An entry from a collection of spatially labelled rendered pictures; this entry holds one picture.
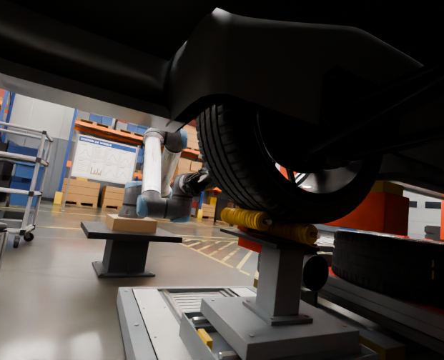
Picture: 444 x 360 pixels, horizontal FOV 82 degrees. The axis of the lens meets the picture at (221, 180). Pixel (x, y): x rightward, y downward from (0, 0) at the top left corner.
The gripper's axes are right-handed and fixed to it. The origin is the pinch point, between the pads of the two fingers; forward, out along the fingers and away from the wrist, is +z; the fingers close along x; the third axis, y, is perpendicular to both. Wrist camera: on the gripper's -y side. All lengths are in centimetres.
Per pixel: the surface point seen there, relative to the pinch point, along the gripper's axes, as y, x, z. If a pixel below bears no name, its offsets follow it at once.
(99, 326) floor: 64, -26, -36
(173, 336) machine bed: 43, -36, -7
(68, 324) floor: 72, -18, -39
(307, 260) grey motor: -14, -52, -1
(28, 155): 57, 76, -186
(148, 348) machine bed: 50, -29, -2
